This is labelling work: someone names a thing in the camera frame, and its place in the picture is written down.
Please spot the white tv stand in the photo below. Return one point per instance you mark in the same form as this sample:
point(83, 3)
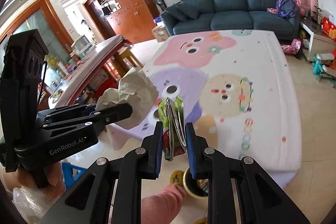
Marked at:
point(319, 42)

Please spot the orange wooden cabinet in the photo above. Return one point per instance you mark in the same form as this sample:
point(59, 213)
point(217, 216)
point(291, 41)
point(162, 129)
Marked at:
point(134, 19)

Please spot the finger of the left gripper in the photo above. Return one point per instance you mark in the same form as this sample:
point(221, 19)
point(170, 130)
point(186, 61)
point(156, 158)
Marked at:
point(74, 112)
point(108, 116)

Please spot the wooden stool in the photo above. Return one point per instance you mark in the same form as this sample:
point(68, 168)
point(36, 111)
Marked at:
point(129, 58)

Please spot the dark sofa cushion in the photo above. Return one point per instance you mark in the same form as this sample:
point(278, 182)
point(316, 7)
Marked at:
point(183, 11)

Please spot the white microwave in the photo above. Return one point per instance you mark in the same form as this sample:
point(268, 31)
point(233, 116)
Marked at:
point(81, 45)

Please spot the cartoon printed tablecloth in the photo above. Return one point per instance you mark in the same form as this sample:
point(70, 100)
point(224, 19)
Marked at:
point(237, 92)

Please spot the cardboard box on floor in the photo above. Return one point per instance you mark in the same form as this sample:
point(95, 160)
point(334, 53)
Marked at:
point(160, 33)

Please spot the operator left hand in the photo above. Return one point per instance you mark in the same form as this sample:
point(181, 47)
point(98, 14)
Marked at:
point(21, 177)

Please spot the red gift box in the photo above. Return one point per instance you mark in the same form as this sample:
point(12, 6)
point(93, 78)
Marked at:
point(328, 28)

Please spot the dark teal sofa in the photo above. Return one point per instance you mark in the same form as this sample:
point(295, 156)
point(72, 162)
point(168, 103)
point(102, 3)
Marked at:
point(234, 15)

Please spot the red bucket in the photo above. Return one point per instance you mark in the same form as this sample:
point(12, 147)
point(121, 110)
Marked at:
point(107, 84)

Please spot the purple bag on sofa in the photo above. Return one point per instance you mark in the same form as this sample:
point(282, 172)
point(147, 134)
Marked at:
point(285, 8)

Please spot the pink backpack on floor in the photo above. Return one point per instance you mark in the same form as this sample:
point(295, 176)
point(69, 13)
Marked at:
point(292, 48)

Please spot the long wooden side table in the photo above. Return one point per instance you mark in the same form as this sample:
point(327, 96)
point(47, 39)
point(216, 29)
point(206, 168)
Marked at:
point(86, 69)

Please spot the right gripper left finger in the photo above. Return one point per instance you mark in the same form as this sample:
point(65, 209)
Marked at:
point(110, 191)

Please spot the glass sliding door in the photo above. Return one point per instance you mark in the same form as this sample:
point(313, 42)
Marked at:
point(42, 16)

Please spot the green yellow tea packet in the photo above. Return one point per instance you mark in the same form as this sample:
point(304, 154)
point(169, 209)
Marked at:
point(171, 114)

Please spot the black floor fan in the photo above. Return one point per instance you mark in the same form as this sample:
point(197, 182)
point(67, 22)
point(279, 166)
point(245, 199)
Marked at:
point(161, 4)

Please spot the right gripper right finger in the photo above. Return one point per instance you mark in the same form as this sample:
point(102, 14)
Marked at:
point(238, 185)

